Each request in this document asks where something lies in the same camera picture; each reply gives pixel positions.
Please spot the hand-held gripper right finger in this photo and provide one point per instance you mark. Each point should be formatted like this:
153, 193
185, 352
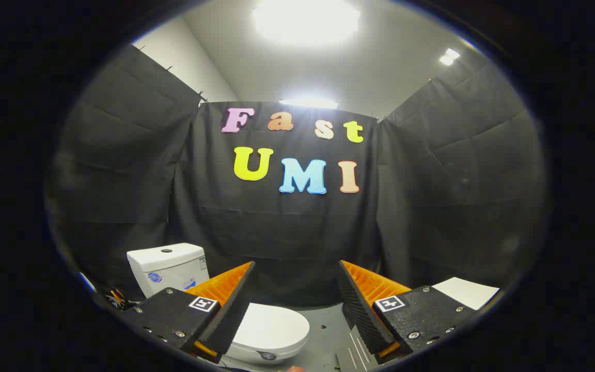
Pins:
357, 305

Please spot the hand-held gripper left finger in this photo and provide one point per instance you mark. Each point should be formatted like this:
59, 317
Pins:
235, 305

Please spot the white toilet lid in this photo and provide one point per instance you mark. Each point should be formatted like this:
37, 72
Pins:
271, 325

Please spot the white ceramic toilet with tank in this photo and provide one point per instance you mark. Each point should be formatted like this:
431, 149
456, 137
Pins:
168, 268

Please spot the black backdrop cloth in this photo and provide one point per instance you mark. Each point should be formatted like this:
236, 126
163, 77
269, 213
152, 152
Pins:
287, 232

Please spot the grey drawer cabinet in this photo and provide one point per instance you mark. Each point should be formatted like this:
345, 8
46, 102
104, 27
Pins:
465, 292

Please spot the long ceiling light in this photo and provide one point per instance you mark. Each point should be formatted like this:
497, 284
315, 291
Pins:
309, 103

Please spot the small square ceiling light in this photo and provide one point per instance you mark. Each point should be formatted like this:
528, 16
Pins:
449, 56

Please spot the large round ceiling light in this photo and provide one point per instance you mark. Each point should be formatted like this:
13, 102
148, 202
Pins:
305, 20

